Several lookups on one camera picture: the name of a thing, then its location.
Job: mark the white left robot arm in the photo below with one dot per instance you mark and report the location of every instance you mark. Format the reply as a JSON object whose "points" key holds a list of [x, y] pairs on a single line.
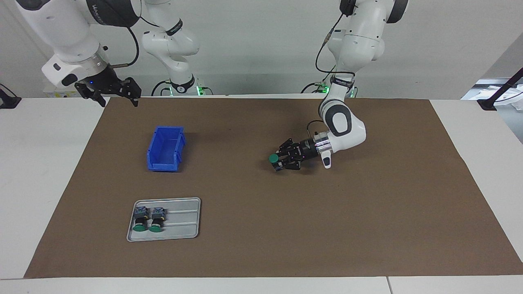
{"points": [[359, 41]]}

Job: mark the grey metal tray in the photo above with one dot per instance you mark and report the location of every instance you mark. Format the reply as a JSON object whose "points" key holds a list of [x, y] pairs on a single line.
{"points": [[184, 224]]}

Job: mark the brown table mat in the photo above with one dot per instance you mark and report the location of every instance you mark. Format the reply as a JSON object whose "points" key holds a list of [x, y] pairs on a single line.
{"points": [[327, 224]]}

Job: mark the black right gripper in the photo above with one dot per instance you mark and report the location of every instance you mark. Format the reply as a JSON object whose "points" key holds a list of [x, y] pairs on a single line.
{"points": [[102, 81]]}

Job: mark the blue plastic bin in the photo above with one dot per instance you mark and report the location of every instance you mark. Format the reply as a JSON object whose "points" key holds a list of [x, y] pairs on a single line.
{"points": [[165, 149]]}

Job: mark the white background clutter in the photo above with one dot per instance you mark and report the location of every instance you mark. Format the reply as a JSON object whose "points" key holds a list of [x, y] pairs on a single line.
{"points": [[474, 92]]}

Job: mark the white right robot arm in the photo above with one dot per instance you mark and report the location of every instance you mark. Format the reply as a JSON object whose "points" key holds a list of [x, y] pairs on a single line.
{"points": [[65, 32]]}

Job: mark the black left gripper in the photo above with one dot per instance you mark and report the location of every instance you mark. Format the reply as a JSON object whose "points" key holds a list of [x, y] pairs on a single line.
{"points": [[309, 149]]}

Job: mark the white cardboard box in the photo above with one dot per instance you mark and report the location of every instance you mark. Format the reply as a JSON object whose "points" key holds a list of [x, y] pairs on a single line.
{"points": [[57, 94]]}

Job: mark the black clamp stand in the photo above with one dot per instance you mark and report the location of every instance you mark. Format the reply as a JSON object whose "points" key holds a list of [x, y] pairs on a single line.
{"points": [[8, 102], [488, 104]]}

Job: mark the green push button switch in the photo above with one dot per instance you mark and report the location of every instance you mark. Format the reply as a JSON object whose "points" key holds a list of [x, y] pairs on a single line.
{"points": [[273, 158], [140, 220], [157, 220]]}

